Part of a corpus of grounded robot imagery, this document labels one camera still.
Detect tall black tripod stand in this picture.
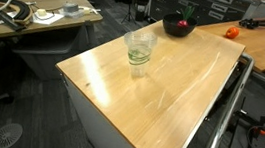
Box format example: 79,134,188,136
120,0,139,26

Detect white plug adapter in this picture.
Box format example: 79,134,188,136
78,6,103,16

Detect dark drawer cabinet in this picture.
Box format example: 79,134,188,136
148,0,260,34

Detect orange toy fruit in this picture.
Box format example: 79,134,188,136
224,25,240,41

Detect red toy radish green leaves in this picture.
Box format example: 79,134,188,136
176,4,197,29

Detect black curved hose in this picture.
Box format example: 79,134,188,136
0,0,35,27

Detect pale yellow small block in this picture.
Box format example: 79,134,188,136
35,7,48,18

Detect round perforated floor disc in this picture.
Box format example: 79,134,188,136
0,121,24,148

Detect black bowl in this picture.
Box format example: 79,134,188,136
160,11,199,39

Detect clear plastic container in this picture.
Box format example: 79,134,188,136
57,6,87,21

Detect orange handled clamp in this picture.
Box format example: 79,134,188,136
251,125,265,137

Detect large white paper sheet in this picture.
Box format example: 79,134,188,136
32,9,65,28

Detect black flat bar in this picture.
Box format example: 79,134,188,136
0,3,28,34

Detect grey tape roll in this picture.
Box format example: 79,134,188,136
61,1,80,15

